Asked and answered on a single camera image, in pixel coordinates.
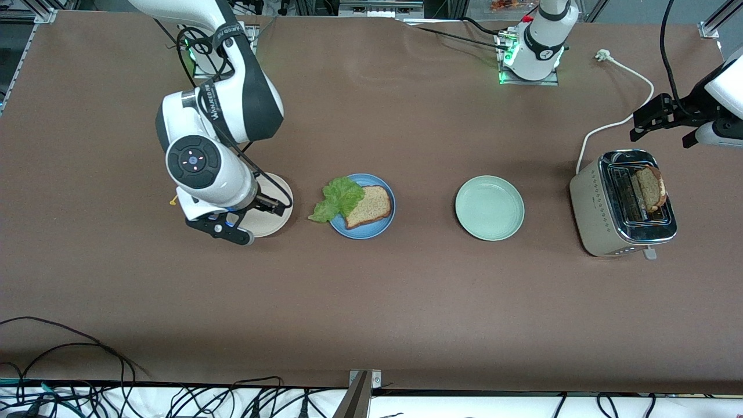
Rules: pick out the silver metal box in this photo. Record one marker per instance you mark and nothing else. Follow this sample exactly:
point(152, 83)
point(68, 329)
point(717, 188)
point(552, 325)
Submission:
point(380, 7)

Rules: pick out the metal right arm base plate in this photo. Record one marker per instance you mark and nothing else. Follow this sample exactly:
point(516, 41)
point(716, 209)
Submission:
point(197, 74)

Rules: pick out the green lettuce leaf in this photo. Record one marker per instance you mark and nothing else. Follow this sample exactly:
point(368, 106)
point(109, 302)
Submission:
point(339, 197)

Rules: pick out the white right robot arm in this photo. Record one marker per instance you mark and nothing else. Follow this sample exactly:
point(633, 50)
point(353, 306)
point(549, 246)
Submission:
point(232, 104)

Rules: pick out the clear snack packet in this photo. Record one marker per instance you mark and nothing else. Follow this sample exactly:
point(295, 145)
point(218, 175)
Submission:
point(508, 4)

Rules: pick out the beige round plate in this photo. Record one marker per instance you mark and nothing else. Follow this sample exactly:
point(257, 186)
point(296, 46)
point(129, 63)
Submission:
point(278, 225)

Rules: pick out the blue round plate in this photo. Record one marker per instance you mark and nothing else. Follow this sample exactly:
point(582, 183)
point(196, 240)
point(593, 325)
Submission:
point(371, 232)

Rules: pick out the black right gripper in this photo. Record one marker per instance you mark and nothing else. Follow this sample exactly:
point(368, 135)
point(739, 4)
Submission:
point(262, 201)

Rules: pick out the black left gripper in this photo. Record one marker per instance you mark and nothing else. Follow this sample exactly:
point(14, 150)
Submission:
point(688, 114)

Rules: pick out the beige chrome two-slot toaster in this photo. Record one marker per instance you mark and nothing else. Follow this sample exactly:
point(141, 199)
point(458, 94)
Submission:
point(592, 215)

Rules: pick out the grey perforated side rail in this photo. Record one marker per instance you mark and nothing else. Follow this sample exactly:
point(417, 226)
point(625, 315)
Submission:
point(17, 64)

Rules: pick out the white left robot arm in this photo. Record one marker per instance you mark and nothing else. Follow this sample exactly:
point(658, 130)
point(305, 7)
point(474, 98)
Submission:
point(537, 52)

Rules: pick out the metal table edge bracket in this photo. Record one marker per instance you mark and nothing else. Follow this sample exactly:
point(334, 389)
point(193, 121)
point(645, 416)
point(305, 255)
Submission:
point(357, 400)

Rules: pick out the brown bread slice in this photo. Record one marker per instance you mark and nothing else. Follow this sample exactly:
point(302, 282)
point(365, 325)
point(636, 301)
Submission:
point(374, 206)
point(650, 188)

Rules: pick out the aluminium frame profile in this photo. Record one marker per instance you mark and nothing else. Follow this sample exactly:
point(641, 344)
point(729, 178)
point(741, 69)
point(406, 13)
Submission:
point(43, 14)
point(709, 29)

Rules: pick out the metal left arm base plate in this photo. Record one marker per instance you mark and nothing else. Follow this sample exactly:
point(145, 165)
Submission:
point(551, 82)

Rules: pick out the pale green round plate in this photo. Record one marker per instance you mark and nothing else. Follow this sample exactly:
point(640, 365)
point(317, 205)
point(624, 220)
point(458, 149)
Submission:
point(489, 208)

